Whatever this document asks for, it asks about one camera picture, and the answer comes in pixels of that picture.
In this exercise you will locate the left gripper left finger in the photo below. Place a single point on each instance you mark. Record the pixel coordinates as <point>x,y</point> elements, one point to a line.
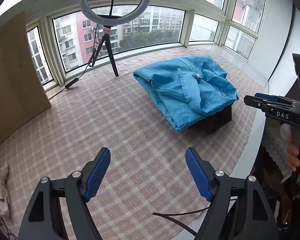
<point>43,216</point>

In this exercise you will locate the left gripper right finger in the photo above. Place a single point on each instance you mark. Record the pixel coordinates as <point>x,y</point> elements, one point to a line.
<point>238,207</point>

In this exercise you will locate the blue striped jacket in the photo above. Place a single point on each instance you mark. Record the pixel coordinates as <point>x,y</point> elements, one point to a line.
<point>187,89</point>

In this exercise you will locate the right forearm black sleeve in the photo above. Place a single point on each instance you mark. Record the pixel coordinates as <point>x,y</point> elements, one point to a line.
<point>281,192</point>

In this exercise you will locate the right hand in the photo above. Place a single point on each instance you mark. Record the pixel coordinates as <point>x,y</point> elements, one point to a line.
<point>292,150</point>

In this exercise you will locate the black storage box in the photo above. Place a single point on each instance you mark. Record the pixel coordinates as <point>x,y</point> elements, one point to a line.
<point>212,123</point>

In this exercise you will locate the large plywood board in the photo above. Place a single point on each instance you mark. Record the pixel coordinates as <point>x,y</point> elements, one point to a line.
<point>22,96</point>

